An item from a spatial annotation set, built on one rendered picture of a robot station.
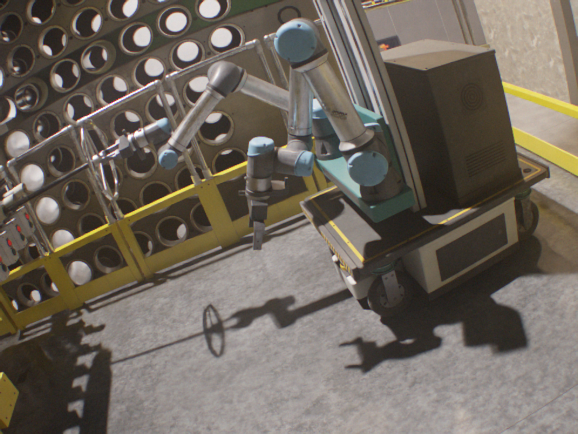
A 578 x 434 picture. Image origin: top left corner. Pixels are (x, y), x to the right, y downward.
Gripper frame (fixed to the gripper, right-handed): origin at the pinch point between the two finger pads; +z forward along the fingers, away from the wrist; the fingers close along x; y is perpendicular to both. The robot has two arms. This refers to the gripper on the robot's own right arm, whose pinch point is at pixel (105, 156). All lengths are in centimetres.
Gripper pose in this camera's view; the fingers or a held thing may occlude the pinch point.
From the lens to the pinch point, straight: 220.1
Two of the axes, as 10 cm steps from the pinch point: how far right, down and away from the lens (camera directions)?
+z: -9.3, 3.8, -0.3
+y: -2.7, -7.2, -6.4
